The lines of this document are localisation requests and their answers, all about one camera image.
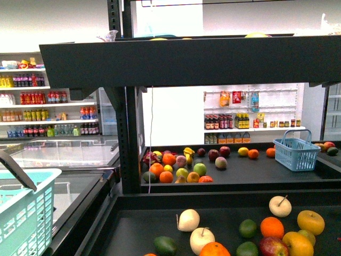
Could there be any light teal plastic basket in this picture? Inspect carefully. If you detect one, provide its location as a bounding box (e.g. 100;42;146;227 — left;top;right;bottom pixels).
1;169;62;255

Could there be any black fruit display shelf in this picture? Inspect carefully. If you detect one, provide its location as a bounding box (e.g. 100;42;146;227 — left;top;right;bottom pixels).
39;0;341;256

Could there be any far lemon on tray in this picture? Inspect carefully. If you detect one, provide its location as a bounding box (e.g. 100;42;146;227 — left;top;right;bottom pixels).
238;147;249;157

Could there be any far orange beside lemon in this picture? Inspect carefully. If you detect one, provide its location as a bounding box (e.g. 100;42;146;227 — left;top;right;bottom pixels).
248;149;259;159

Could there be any white sauce shelf unit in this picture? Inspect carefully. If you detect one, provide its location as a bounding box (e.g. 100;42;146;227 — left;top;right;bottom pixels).
203;83;304;145

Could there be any white drinks shelf unit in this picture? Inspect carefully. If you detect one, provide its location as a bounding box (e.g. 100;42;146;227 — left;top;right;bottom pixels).
1;52;100;140

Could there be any far dark red apple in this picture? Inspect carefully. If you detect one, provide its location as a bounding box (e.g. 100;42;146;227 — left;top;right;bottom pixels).
208;149;220;162

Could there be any far green apple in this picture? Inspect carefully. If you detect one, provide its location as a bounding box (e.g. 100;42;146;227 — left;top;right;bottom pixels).
193;163;207;177

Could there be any far peach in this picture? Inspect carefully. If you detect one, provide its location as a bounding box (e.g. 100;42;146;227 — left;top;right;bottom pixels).
215;157;228;170

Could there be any glass top freezer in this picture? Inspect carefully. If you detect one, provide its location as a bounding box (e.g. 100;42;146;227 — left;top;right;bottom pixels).
1;136;120;234

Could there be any white pear left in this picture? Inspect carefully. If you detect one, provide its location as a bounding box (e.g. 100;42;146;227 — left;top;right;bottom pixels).
176;209;200;232

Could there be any far orange near basket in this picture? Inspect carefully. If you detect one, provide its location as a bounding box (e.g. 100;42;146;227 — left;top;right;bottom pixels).
266;148;275;158

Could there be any white pear front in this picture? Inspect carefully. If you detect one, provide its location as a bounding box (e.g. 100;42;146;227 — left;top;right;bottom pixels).
190;227;215;255

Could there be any dark green avocado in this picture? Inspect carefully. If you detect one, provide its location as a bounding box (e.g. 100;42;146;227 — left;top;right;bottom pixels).
153;236;177;256

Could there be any blue plastic basket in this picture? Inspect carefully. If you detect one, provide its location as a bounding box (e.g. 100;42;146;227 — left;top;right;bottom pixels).
273;129;321;172

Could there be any green lime upper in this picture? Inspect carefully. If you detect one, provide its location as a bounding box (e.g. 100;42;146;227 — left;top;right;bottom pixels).
239;219;257;238

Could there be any green lime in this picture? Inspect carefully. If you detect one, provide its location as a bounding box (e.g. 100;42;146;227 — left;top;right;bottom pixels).
236;242;258;256
239;219;257;238

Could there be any large orange front left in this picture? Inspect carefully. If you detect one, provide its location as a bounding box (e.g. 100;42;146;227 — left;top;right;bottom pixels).
199;242;231;256

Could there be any white pear with stem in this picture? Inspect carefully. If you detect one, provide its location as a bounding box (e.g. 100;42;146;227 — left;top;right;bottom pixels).
269;195;292;218

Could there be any orange near yellow apples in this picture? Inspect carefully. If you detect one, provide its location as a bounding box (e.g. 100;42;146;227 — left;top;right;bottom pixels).
260;217;285;239

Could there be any green lime lower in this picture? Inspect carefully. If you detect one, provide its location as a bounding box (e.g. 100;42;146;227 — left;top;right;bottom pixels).
236;242;258;256

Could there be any red apple front tray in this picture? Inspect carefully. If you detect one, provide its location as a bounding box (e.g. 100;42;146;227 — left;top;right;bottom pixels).
259;237;289;256

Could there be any yellow apple right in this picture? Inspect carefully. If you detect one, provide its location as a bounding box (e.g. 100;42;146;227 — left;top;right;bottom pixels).
297;210;325;236

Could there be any yellow orange apple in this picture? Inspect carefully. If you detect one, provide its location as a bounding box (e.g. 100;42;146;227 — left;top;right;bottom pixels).
282;231;314;256

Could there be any small yellow-green fruit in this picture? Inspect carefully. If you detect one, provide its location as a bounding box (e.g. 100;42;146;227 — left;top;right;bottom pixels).
298;229;316;246

